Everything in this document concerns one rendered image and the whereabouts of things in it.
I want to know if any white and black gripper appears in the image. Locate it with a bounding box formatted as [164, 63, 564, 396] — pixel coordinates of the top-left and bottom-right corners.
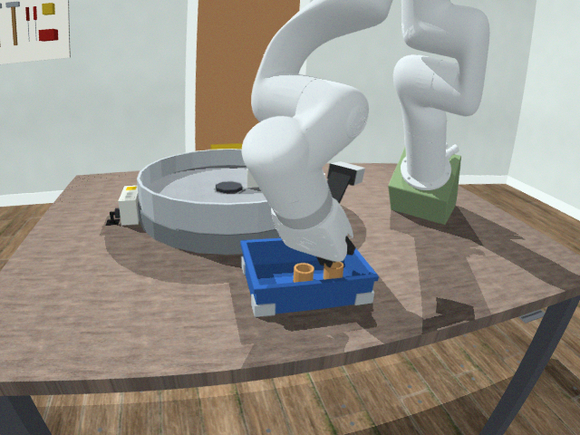
[271, 197, 355, 267]

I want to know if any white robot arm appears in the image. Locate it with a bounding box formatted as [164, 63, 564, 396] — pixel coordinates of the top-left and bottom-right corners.
[242, 0, 489, 230]

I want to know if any bronze bushing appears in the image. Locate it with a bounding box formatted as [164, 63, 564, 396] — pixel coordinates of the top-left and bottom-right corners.
[293, 263, 314, 282]
[324, 262, 343, 279]

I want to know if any blue crate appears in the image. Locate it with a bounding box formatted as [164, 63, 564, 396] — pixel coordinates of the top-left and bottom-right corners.
[240, 238, 379, 317]

